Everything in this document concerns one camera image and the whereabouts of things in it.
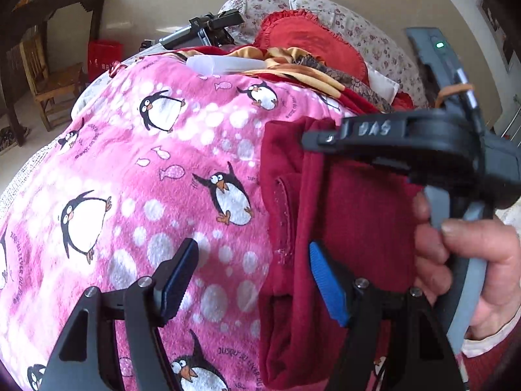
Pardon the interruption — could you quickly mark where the pink penguin blanket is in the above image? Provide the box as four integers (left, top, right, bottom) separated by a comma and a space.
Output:
0, 55, 391, 391

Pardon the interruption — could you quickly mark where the dark patterned cloth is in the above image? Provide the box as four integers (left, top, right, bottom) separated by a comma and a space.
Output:
293, 55, 395, 112

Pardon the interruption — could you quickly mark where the yellow red satin quilt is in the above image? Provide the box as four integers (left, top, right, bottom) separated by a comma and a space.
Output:
175, 45, 351, 94

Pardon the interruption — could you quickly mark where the red bin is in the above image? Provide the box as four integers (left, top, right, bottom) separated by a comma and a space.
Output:
87, 40, 123, 80

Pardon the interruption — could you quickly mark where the dark red sweater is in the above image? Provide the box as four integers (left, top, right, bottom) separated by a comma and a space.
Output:
258, 117, 469, 391

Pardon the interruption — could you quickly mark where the red heart pillow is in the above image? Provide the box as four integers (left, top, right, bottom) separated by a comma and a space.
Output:
254, 10, 369, 86

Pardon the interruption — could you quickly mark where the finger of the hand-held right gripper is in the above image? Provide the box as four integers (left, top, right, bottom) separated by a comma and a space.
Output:
326, 151, 412, 182
301, 114, 412, 154

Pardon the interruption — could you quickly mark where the black tripod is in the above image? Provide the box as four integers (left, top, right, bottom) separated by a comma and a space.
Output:
140, 11, 245, 50

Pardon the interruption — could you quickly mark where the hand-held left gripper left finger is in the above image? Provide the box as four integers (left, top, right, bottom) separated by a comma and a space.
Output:
38, 237, 200, 391

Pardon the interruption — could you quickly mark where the white plastic tube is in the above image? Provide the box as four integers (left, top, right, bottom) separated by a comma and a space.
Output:
186, 55, 271, 77

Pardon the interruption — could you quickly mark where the wooden chair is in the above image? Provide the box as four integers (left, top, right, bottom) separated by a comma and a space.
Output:
20, 35, 88, 131

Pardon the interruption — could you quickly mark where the person's right forearm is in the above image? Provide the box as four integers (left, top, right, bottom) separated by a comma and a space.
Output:
456, 326, 521, 391

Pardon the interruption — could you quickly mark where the white pillow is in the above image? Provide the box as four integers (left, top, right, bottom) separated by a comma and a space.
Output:
368, 69, 400, 102

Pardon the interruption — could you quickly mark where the person's right hand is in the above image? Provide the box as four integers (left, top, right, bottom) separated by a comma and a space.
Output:
412, 193, 521, 340

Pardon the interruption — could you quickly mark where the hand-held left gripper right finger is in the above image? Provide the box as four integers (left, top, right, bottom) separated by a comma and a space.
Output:
308, 241, 467, 391

